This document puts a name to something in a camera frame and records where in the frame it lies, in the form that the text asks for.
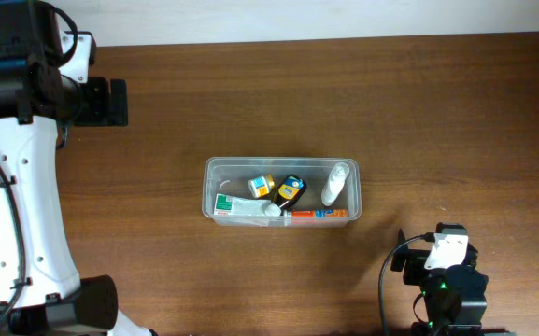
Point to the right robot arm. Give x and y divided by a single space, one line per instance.
455 300

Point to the dark bottle white cap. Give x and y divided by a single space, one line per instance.
286 196

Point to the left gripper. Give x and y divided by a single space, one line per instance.
103 114

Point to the small gold-lid jar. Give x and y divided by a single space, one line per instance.
261 186

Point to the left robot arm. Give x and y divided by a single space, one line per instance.
41 290

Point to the white green medicine box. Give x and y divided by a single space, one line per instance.
228 205

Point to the white spray bottle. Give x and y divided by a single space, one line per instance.
335 183

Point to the orange tablet tube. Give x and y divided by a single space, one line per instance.
317 213

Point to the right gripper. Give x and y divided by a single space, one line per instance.
415 263

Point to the clear plastic container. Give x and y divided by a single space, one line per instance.
230 175

